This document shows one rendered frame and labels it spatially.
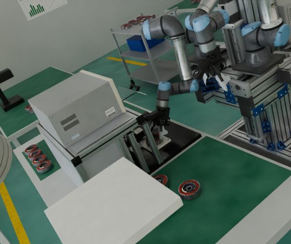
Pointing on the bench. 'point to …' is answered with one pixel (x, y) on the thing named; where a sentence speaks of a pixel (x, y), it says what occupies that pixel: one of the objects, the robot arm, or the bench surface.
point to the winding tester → (77, 106)
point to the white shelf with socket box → (113, 207)
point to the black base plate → (165, 154)
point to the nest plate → (156, 145)
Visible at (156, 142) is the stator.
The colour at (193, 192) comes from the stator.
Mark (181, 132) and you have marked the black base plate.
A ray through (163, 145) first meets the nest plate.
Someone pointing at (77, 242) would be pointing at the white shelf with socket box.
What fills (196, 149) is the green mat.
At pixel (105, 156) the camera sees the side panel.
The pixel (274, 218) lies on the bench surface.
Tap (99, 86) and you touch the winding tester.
